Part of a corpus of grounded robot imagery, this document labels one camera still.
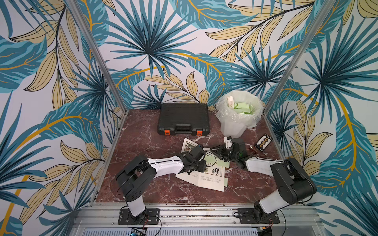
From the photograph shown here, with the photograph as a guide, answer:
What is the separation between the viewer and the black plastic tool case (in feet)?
3.36

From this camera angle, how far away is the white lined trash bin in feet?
2.72

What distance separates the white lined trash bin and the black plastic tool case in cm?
16
